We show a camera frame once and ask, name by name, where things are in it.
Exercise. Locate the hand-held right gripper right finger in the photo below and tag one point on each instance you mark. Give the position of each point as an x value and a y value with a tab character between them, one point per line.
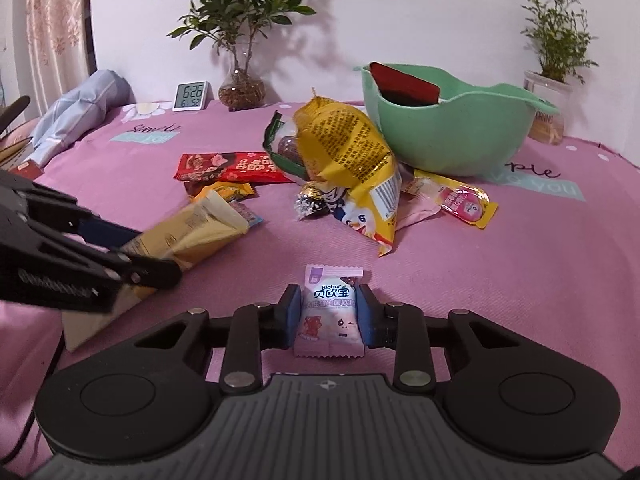
367	317

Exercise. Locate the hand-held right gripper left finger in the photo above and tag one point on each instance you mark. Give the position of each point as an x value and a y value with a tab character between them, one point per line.
295	317

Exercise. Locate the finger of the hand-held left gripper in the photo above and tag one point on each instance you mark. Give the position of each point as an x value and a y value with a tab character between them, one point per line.
110	234
150	272

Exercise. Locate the lilac small candy packet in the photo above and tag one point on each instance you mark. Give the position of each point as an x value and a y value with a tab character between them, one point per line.
327	310

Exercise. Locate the cream long snack packet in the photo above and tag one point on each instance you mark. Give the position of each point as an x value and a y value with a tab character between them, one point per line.
200	230

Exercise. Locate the light blue sachet strip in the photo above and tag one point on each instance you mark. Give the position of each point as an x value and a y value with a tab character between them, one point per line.
250	216

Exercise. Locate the small orange snack packet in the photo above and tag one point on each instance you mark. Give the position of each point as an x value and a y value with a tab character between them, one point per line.
227	192

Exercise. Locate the silver foil candy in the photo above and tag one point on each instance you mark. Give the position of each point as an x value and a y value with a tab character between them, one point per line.
310	205

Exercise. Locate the red cartoon snack packet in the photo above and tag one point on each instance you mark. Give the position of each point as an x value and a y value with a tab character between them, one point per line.
225	167

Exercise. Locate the yellow and pink snack packet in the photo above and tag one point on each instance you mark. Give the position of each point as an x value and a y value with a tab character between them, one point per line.
465	200

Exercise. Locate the clear packet with green edge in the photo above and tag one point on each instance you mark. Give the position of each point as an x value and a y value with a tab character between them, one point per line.
285	147

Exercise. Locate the yellow snack bag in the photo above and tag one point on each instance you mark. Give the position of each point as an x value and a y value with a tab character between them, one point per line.
345	145

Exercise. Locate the green plastic bowl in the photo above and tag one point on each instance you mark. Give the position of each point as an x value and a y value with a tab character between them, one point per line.
450	135

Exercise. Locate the dark red long packet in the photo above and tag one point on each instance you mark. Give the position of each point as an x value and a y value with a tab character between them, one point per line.
405	85

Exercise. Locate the small red box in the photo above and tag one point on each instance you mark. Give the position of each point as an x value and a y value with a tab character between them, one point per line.
27	169

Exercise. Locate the tan flat box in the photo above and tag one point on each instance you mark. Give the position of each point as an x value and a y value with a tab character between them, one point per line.
15	152

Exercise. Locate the grey blue cloth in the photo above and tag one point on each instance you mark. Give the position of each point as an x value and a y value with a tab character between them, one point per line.
75	110

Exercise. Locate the pink floral tablecloth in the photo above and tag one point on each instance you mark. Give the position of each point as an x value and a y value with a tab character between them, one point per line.
500	260

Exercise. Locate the dark curved object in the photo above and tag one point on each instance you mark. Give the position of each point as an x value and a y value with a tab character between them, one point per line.
12	110

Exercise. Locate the white digital clock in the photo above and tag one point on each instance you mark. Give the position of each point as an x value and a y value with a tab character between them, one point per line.
192	96

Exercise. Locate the leafy plant in glass vase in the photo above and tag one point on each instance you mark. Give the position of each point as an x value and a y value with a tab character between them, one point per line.
242	92

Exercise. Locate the pink patterned curtain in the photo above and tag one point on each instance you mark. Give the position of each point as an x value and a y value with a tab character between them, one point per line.
55	35

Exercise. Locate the small plant in white pot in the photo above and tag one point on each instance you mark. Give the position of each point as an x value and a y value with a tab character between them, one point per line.
545	95

